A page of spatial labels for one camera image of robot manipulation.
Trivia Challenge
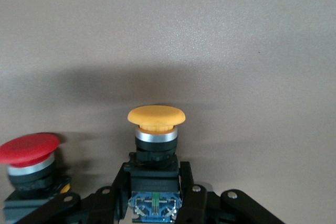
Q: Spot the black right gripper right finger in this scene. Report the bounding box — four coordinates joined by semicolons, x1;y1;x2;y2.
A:
178;161;286;224

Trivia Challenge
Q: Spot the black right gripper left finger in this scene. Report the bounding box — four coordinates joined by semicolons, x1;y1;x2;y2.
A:
15;165;132;224

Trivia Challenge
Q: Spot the yellow mushroom push button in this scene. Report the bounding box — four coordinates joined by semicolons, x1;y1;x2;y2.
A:
125;105;186;223

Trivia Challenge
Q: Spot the red mushroom push button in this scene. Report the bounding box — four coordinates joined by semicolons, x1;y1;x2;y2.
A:
0;132;72;224

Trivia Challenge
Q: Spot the brown table cover sheet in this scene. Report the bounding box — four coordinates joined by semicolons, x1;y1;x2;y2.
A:
0;0;336;224

